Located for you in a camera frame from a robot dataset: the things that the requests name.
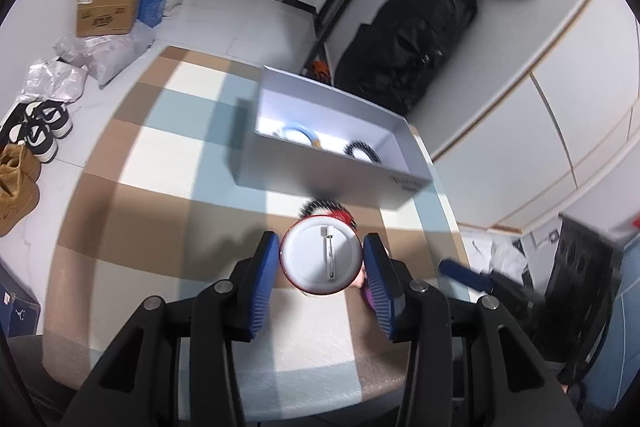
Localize black and white sneaker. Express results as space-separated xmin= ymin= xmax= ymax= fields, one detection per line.
xmin=25 ymin=101 xmax=75 ymax=138
xmin=0 ymin=104 xmax=60 ymax=164

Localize grey cardboard box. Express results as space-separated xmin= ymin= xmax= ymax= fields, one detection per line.
xmin=234 ymin=65 xmax=433 ymax=210

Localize silver plastic bag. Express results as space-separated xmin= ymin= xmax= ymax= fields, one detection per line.
xmin=22 ymin=59 xmax=88 ymax=102

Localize black backpack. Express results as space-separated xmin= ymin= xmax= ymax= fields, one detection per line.
xmin=332 ymin=0 xmax=478 ymax=112

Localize white plastic bags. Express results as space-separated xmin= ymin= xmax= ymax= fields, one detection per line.
xmin=460 ymin=227 xmax=533 ymax=290

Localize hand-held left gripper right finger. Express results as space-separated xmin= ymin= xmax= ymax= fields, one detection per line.
xmin=362 ymin=232 xmax=576 ymax=427

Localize grey plastic bag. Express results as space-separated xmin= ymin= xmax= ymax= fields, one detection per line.
xmin=54 ymin=24 xmax=156 ymax=88

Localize brown cardboard box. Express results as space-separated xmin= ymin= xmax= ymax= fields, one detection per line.
xmin=76 ymin=0 xmax=146 ymax=38

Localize round white pin badge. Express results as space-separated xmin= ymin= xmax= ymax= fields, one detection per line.
xmin=279 ymin=214 xmax=363 ymax=297

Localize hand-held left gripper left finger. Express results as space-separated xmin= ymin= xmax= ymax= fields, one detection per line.
xmin=60 ymin=231 xmax=281 ymax=427

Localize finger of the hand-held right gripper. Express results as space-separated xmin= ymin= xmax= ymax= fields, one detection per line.
xmin=438 ymin=258 xmax=493 ymax=293

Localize tan boot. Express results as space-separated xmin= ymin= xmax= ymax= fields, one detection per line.
xmin=0 ymin=144 xmax=42 ymax=182
xmin=0 ymin=177 xmax=41 ymax=238

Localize dark blue shoe box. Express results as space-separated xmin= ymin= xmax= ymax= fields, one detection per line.
xmin=0 ymin=259 xmax=41 ymax=338

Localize light blue ring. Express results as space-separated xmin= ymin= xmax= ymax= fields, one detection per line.
xmin=280 ymin=123 xmax=321 ymax=148

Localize black spiral hair tie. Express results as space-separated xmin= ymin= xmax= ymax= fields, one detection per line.
xmin=299 ymin=197 xmax=357 ymax=228
xmin=344 ymin=140 xmax=383 ymax=165

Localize white wardrobe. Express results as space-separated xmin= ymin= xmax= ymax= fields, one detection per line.
xmin=430 ymin=0 xmax=640 ymax=233

